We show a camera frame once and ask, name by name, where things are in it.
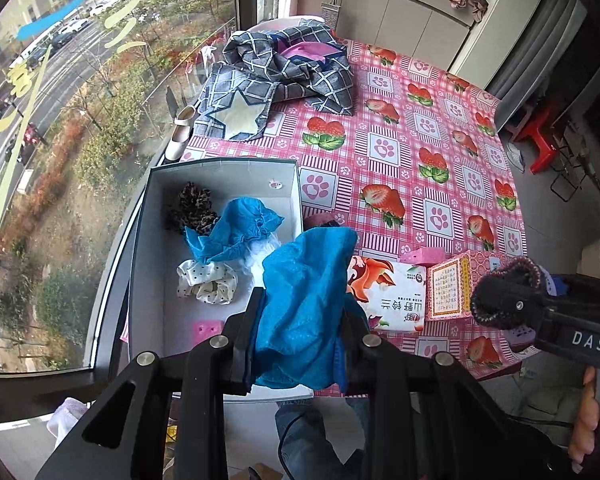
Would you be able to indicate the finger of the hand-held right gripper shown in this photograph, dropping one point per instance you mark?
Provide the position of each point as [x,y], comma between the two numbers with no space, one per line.
[557,286]
[505,302]

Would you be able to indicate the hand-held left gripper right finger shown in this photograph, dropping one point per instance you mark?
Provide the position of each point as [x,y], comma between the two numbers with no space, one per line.
[355,360]

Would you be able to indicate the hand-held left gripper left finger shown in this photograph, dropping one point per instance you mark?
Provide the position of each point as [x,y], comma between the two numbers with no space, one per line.
[240,350]

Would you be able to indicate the pink and black knitted item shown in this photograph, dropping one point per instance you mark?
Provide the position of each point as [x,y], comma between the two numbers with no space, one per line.
[525,267]

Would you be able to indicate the blue cloth cap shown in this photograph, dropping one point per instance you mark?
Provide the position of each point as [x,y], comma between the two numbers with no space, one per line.
[300,300]
[235,230]

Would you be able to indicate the white polka dot scrunchie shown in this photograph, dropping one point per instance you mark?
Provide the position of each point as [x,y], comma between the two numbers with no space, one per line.
[192,272]

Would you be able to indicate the pink sponge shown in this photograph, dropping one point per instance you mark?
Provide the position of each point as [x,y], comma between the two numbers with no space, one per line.
[425,256]

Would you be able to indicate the light blue fluffy scrunchie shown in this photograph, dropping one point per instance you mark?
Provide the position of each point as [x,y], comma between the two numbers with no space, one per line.
[260,259]

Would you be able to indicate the leopard print scrunchie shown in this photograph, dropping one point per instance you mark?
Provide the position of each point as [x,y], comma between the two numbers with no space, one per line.
[192,210]

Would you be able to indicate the white box with black outside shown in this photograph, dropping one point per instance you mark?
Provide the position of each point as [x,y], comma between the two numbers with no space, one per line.
[170,200]

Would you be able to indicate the person's right hand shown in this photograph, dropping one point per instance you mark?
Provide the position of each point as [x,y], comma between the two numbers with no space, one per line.
[585,420]

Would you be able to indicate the pink flat item with holes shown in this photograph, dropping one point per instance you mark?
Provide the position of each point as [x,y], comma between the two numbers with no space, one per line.
[207,331]

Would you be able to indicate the lavender clog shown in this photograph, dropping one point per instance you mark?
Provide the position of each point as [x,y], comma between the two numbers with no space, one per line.
[522,336]

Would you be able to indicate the pink patterned carton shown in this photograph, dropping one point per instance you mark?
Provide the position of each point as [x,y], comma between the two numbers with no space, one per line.
[450,285]

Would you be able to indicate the orange floral tissue pack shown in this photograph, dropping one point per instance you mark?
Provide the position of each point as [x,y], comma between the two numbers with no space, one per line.
[385,285]

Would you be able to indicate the person's blue jeans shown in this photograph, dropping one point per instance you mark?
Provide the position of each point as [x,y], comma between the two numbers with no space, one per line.
[305,435]

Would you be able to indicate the red plastic stool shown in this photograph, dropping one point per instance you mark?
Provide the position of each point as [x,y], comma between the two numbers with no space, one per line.
[537,135]

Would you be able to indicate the white cloth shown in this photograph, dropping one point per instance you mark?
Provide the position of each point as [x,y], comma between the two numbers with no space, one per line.
[66,416]

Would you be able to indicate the pink strawberry paw tablecloth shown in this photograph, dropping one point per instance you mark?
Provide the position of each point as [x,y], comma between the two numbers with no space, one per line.
[430,125]

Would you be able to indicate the beige shoe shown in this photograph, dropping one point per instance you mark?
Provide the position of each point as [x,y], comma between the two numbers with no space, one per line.
[180,132]

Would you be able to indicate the grey curtain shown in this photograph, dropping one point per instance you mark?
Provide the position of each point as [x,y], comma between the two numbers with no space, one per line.
[545,55]

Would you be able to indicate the grey checked cloth with star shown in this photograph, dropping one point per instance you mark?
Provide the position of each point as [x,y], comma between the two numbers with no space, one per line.
[290,85]

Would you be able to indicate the pink purple cloth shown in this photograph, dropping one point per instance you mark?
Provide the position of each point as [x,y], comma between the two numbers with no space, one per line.
[302,52]

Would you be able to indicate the white cabinet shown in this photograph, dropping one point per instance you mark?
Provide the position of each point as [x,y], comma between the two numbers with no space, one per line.
[405,15]

